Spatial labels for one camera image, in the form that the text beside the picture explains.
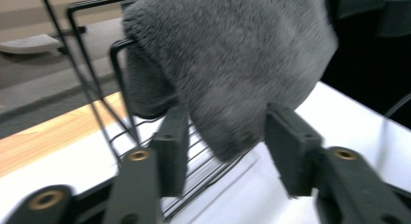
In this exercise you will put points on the grey microfibre towel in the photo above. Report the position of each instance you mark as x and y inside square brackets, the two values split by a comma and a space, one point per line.
[232, 62]

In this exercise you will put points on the white stand base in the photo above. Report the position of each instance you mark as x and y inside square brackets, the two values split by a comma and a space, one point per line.
[29, 44]

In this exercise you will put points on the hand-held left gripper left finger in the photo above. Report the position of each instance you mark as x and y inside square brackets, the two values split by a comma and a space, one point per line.
[171, 153]

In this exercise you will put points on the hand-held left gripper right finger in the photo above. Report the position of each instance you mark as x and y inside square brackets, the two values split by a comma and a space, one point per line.
[290, 146]

